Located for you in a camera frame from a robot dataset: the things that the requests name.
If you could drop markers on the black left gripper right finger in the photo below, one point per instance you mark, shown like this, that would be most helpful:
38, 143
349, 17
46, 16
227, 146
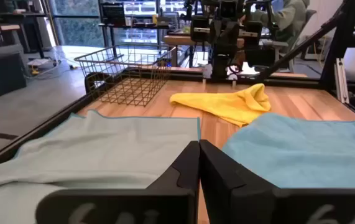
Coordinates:
242, 202

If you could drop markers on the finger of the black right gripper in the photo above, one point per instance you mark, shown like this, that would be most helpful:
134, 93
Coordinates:
218, 31
232, 31

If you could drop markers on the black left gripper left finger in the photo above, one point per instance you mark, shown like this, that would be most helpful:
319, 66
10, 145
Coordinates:
171, 205

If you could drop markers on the yellow microfiber towel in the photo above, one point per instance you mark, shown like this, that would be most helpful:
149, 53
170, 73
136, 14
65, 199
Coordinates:
227, 105

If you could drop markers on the bright blue microfiber towel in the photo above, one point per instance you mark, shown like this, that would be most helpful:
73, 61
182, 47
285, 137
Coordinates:
304, 149

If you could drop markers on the pale blue teal-edged towel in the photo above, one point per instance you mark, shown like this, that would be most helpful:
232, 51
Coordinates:
102, 149

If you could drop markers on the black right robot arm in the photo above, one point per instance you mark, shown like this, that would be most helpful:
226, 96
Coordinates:
222, 62

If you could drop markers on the person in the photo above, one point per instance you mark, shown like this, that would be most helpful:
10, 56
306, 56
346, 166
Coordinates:
286, 21

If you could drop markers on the wooden side table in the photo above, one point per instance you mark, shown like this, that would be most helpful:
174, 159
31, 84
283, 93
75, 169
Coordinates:
180, 40

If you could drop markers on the silver aluminium profile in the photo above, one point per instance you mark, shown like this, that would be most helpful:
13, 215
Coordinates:
342, 81

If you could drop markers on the black computer tower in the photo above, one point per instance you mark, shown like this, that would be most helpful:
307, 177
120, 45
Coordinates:
0, 74

